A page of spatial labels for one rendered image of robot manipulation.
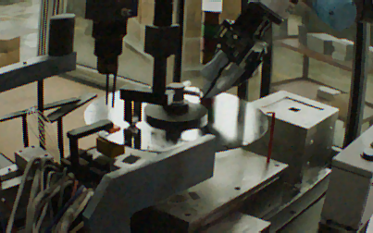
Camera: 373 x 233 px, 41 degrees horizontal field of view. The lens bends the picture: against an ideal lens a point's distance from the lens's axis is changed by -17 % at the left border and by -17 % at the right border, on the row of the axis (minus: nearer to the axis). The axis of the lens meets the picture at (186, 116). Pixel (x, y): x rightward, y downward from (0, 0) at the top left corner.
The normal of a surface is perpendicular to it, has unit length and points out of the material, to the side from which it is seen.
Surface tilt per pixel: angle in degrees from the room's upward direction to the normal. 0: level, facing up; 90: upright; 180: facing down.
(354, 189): 90
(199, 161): 90
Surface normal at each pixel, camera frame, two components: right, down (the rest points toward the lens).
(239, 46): -0.45, 0.08
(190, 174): 0.76, 0.26
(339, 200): -0.65, 0.23
